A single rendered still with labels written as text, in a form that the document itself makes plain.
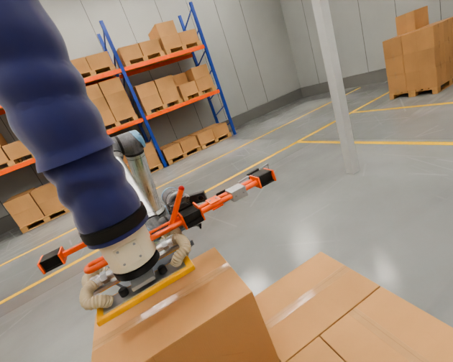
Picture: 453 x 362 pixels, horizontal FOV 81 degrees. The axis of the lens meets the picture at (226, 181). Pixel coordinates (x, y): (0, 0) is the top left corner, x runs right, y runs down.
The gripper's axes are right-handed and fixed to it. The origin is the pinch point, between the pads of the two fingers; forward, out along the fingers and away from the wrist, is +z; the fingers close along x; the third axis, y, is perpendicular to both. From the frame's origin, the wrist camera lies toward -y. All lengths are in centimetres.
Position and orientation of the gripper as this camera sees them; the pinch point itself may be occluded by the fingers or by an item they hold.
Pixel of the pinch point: (195, 212)
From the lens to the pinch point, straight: 105.6
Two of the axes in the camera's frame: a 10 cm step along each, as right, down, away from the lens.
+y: -8.4, 4.3, -3.2
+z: 4.2, 1.7, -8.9
